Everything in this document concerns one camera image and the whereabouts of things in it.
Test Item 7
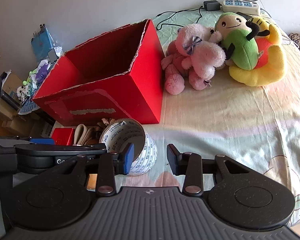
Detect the brown cardboard box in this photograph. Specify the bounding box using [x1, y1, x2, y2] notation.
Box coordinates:
[0, 72, 23, 95]

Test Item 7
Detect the black cylinder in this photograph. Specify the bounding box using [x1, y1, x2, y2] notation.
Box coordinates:
[0, 92, 18, 103]

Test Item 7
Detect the green plush toy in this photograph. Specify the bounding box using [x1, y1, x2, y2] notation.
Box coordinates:
[214, 12, 270, 70]

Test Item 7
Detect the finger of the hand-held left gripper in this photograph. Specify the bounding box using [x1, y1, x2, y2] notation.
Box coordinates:
[0, 136, 55, 145]
[49, 143, 107, 158]

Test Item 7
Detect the printed packing tape roll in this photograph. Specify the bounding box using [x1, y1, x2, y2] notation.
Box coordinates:
[99, 118, 157, 177]

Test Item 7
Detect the white power strip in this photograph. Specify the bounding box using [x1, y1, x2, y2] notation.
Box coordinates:
[222, 0, 262, 15]

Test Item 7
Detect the brown pine cone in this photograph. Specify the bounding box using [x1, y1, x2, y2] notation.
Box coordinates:
[97, 118, 115, 130]

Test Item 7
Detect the yellow plush toy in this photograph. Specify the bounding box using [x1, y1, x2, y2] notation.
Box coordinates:
[229, 16, 287, 87]

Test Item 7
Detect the white crumpled paper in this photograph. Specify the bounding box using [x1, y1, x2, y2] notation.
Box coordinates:
[37, 46, 64, 68]

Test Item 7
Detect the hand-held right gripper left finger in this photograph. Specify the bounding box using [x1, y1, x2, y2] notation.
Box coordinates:
[49, 142, 135, 197]

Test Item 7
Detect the green toy figure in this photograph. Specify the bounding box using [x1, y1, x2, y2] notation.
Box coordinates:
[22, 70, 38, 85]

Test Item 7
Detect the red cardboard box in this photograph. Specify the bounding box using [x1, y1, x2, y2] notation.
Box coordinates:
[32, 19, 165, 127]

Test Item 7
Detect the beige patterned cloth bag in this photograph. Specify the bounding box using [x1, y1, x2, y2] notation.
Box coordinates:
[74, 124, 100, 146]

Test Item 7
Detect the black power adapter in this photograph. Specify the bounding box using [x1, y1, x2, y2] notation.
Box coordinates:
[203, 0, 221, 12]

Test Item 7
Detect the small red gift box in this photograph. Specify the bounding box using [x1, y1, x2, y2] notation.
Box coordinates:
[51, 127, 77, 146]

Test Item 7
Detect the black cable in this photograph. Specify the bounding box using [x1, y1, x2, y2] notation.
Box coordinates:
[155, 7, 205, 30]

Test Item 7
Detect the dark pink plush toy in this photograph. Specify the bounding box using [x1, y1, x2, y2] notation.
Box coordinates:
[161, 40, 190, 95]

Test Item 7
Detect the pile of cardboard boxes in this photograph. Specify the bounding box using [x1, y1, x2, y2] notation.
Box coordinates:
[0, 105, 54, 138]

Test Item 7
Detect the light pink plush toy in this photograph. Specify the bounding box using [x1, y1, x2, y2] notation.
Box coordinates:
[176, 23, 227, 90]

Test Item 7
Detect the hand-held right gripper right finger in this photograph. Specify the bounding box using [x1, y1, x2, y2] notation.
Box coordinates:
[167, 144, 262, 197]

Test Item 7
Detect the blue checkered cloth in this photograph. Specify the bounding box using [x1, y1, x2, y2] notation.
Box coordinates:
[17, 97, 40, 115]

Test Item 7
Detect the small white plush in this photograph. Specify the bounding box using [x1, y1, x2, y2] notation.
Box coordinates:
[16, 85, 28, 98]

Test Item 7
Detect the black bar-shaped device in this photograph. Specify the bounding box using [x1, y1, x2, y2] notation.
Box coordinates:
[236, 11, 254, 20]

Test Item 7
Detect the purple small box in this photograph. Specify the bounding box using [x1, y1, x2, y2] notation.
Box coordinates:
[36, 64, 50, 80]

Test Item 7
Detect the blue plastic bag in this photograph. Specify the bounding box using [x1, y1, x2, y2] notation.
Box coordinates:
[31, 24, 56, 62]

